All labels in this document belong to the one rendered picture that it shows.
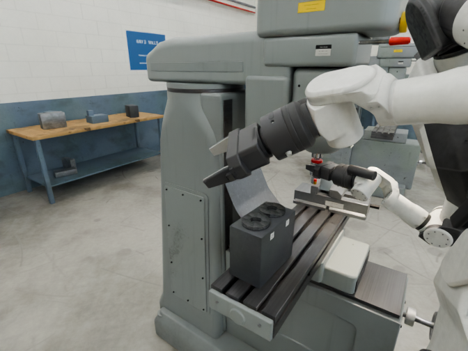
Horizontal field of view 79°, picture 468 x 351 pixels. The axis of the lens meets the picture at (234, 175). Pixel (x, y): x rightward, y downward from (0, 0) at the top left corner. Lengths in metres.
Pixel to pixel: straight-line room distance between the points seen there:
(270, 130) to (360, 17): 0.62
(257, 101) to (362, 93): 0.76
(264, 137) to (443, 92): 0.26
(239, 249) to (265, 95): 0.59
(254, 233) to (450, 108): 0.59
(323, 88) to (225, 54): 0.82
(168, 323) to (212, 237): 0.75
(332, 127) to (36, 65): 4.65
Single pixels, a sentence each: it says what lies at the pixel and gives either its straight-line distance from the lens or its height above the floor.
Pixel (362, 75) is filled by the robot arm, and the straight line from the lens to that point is 0.47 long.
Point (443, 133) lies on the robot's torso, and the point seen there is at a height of 1.52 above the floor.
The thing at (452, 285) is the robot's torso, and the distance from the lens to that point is 0.64.
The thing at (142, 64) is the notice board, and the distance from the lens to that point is 5.85.
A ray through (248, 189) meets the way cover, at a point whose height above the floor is 1.05.
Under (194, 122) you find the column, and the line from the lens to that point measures 1.30.
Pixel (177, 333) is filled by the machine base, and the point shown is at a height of 0.14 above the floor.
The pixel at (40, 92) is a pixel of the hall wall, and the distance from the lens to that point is 4.94.
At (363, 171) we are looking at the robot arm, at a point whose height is 1.29.
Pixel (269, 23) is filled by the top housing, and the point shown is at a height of 1.77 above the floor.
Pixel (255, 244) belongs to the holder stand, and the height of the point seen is 1.14.
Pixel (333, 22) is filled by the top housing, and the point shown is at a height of 1.76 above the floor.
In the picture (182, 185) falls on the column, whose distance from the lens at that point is 1.46.
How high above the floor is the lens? 1.63
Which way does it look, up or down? 21 degrees down
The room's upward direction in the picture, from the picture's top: straight up
